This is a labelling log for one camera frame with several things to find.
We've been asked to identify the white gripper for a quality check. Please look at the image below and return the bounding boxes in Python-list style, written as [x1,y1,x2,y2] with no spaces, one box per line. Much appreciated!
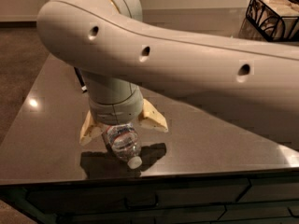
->
[79,90,168,146]

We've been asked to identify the clear plastic water bottle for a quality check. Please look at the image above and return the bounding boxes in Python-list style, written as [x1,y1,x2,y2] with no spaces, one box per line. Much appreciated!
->
[103,123,142,169]

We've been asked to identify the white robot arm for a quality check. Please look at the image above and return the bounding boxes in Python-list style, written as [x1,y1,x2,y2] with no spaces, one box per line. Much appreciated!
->
[37,0,299,148]

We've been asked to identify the blue chip bag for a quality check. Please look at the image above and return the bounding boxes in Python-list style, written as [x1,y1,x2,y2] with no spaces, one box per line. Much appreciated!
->
[74,67,87,93]

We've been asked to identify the dark right drawer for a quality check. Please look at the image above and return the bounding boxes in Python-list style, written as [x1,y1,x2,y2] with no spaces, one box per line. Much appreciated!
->
[239,176,299,203]

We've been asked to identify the dark drawer with handle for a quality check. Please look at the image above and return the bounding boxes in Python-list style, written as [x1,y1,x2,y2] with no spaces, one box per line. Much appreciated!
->
[27,178,249,214]

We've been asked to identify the black wire basket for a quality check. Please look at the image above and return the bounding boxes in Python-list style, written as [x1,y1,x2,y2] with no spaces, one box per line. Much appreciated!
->
[246,0,299,42]

